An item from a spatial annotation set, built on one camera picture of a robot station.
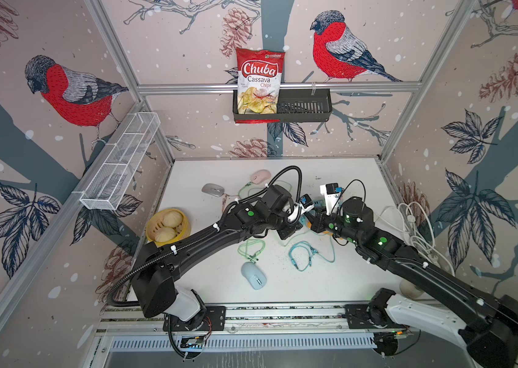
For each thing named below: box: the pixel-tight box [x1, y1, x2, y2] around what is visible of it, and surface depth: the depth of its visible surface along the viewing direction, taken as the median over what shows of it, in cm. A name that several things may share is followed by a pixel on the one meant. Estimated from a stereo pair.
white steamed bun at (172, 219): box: [162, 210, 183, 228], surface depth 94 cm
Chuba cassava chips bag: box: [235, 47, 286, 125], surface depth 86 cm
